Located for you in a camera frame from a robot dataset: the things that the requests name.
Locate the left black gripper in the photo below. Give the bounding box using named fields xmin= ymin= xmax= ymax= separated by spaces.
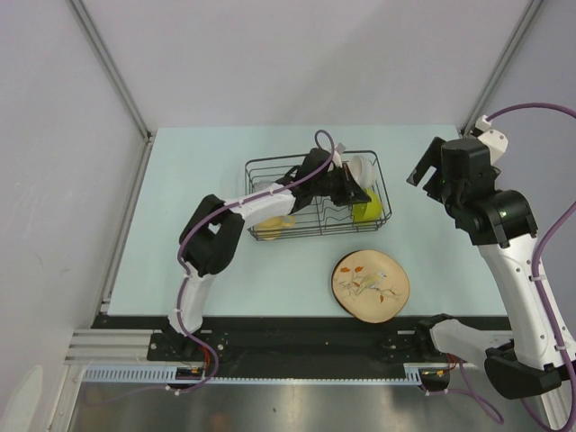
xmin=310 ymin=163 xmax=369 ymax=207

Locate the yellow-green bowl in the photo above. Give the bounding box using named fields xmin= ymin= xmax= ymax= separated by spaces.
xmin=352 ymin=189 xmax=383 ymax=223

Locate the white bowl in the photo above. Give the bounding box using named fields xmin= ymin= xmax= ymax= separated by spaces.
xmin=347 ymin=156 xmax=376 ymax=189

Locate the black wire dish rack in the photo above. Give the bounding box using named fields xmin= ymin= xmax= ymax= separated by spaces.
xmin=245 ymin=150 xmax=392 ymax=241

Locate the bird pattern plate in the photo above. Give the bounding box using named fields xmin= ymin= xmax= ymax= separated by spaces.
xmin=330 ymin=249 xmax=410 ymax=324

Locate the yellow mug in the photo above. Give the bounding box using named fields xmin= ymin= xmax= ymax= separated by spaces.
xmin=255 ymin=215 xmax=295 ymax=241

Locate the clear plastic cup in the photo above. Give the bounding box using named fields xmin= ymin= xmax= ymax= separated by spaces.
xmin=253 ymin=181 xmax=274 ymax=193

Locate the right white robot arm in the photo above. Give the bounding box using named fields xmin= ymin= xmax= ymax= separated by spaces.
xmin=407 ymin=136 xmax=575 ymax=400

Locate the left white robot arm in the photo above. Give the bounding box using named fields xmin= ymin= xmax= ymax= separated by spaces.
xmin=166 ymin=147 xmax=371 ymax=360

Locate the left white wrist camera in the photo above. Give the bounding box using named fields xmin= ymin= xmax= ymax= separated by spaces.
xmin=332 ymin=143 xmax=346 ymax=168

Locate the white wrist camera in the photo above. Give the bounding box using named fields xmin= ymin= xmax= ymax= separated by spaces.
xmin=332 ymin=143 xmax=346 ymax=168
xmin=472 ymin=115 xmax=509 ymax=166

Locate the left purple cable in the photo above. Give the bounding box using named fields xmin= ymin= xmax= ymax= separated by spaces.
xmin=175 ymin=130 xmax=338 ymax=334

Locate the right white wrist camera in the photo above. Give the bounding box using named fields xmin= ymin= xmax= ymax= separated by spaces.
xmin=472 ymin=115 xmax=509 ymax=166

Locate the white slotted cable duct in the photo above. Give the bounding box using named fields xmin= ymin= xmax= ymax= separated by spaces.
xmin=82 ymin=364 xmax=437 ymax=386

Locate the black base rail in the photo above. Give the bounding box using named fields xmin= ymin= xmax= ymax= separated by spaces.
xmin=148 ymin=315 xmax=469 ymax=379

